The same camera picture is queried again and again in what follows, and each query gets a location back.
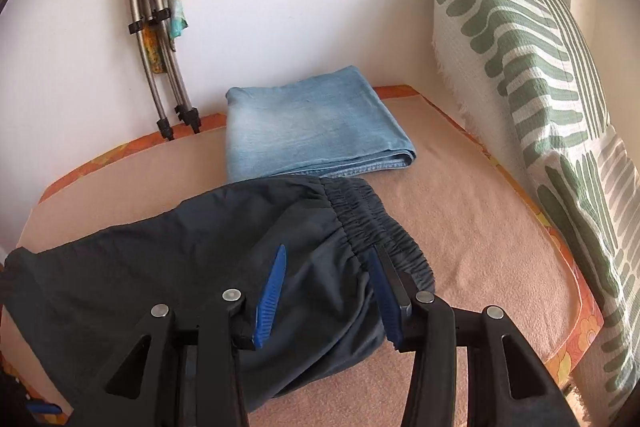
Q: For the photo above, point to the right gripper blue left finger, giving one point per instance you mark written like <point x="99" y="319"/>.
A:
<point x="267" y="306"/>

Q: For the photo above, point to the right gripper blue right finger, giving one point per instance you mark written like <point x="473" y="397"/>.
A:
<point x="385" y="297"/>

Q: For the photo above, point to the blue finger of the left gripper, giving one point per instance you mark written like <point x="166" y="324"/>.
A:
<point x="43" y="408"/>

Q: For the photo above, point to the dark navy pants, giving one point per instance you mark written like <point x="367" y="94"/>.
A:
<point x="75" y="303"/>

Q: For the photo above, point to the pink bed blanket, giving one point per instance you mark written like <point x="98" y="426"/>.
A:
<point x="372" y="393"/>

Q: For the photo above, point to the folded light blue jeans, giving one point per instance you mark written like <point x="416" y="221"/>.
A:
<point x="328" y="125"/>

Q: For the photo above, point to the green white patterned pillow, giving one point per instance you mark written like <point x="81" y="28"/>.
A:
<point x="527" y="86"/>

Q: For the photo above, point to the folded metal tripod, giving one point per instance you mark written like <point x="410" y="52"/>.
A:
<point x="149" y="25"/>

